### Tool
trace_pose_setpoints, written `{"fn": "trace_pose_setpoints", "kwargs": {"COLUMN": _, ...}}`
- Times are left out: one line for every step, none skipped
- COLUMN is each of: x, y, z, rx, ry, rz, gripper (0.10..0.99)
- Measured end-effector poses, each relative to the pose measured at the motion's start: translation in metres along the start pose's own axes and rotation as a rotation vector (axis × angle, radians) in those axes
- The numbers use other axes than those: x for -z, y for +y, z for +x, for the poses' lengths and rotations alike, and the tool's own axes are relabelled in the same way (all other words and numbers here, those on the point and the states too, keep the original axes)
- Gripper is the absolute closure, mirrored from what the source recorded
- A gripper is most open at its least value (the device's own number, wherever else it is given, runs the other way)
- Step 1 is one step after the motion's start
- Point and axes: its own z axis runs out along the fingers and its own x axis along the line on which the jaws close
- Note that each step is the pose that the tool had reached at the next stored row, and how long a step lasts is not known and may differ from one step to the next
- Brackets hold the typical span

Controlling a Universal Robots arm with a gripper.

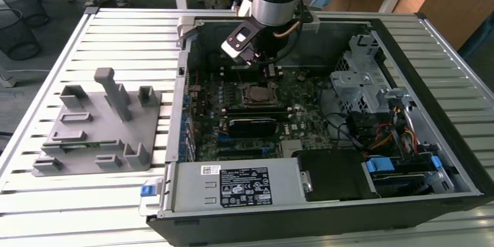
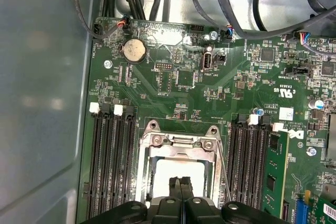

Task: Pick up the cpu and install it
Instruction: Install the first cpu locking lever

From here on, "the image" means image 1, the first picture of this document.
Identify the metal drive cage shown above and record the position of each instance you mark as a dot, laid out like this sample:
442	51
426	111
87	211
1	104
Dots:
355	85

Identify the black PC case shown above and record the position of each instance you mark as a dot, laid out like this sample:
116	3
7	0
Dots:
270	226

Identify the silver power supply unit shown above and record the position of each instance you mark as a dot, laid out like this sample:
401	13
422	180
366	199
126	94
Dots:
184	186

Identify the black RAM slot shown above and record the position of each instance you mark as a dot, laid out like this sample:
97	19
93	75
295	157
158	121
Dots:
258	109
251	79
251	69
251	76
258	118
258	112
258	115
251	72

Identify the CPU socket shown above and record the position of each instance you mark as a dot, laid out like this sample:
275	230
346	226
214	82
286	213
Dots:
243	101

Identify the green motherboard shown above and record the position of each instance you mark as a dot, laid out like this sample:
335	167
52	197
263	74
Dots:
308	108

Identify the grey stand base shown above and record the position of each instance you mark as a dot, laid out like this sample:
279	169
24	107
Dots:
7	80

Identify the green RAM stick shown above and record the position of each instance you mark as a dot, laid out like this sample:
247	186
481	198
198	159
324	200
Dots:
88	143

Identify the silver chipset heatsink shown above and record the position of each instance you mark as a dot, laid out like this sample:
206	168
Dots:
291	145

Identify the silver coin battery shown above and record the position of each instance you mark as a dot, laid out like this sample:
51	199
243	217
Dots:
300	77

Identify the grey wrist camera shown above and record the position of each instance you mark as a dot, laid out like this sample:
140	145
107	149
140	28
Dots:
311	25

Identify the blue plastic latch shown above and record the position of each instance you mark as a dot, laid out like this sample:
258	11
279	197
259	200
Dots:
148	191
435	163

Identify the silver CPU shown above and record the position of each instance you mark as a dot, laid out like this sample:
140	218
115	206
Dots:
259	93

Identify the wooden cabinet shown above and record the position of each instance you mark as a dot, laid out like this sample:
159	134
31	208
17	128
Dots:
459	4

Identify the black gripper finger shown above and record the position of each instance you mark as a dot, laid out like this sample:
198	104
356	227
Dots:
271	75

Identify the grey parts rack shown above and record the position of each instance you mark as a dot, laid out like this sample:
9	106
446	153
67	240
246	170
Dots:
104	137

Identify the black expansion slot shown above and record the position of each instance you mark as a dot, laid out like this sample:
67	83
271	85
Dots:
239	153

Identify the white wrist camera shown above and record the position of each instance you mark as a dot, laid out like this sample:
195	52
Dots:
239	43

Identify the blue disk carrier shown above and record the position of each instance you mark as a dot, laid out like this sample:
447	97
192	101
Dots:
378	166

